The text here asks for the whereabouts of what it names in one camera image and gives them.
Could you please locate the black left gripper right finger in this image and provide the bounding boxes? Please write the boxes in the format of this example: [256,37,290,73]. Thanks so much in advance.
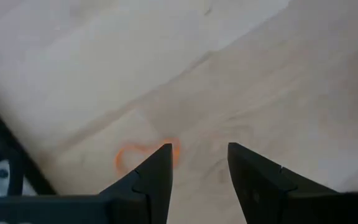
[227,142,343,224]

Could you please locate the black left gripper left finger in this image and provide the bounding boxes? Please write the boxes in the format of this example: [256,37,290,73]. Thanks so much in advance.
[100,143,174,224]

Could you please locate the orange rubber band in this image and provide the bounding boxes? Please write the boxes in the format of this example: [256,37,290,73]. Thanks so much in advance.
[114,138,182,177]

